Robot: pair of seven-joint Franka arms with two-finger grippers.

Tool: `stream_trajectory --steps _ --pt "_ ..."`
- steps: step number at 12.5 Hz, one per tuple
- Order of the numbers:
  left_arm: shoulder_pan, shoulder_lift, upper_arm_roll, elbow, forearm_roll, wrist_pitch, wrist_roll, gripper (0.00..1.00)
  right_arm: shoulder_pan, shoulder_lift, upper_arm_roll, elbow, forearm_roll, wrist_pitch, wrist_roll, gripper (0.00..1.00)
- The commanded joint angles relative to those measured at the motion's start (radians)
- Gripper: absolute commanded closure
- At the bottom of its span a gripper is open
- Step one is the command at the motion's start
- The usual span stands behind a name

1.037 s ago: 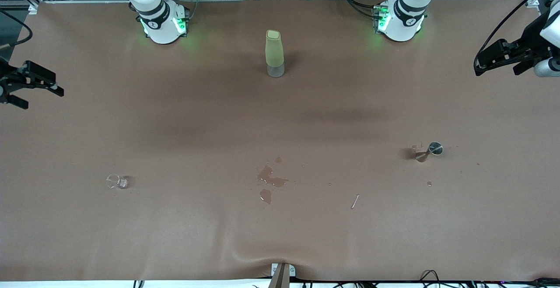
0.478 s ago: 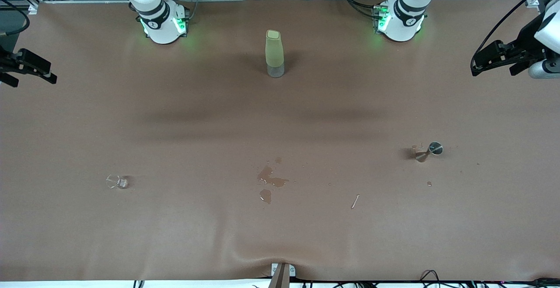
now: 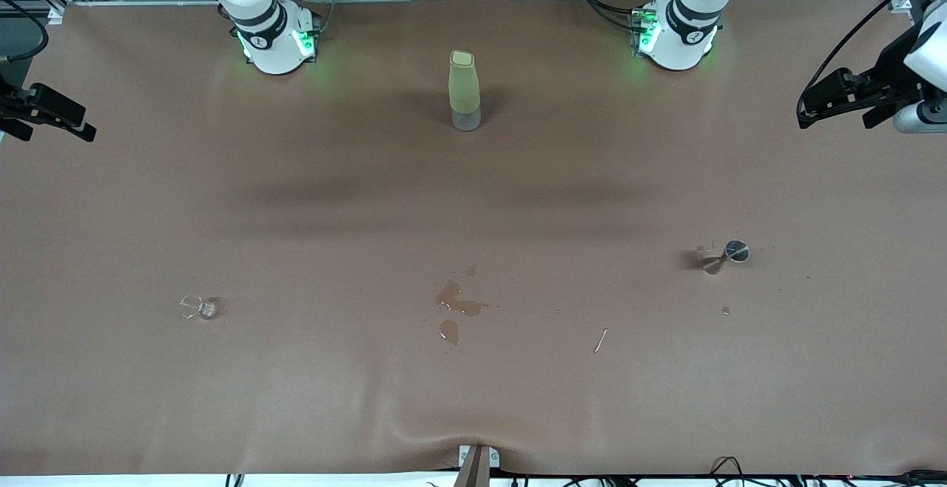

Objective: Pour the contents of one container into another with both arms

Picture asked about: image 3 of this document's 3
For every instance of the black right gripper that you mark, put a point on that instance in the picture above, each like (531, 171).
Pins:
(15, 107)

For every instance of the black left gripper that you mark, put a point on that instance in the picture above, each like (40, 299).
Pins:
(890, 72)

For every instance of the metal double jigger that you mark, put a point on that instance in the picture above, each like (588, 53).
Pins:
(736, 250)

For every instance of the small clear glass cup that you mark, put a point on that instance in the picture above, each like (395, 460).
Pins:
(198, 308)

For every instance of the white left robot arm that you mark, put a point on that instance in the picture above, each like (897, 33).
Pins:
(684, 35)

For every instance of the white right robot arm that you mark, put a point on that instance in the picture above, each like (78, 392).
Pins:
(266, 35)

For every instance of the brown table mat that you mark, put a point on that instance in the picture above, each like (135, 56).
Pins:
(148, 398)

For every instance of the small white stick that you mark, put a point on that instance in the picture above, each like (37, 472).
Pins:
(601, 341)

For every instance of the green bottle with clear base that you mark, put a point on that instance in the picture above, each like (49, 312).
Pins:
(464, 87)

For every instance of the large brown liquid puddle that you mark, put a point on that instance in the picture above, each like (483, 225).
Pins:
(453, 296)

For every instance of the small brown liquid puddle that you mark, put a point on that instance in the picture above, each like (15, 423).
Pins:
(449, 331)

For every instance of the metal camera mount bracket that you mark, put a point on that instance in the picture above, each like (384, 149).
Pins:
(477, 468)

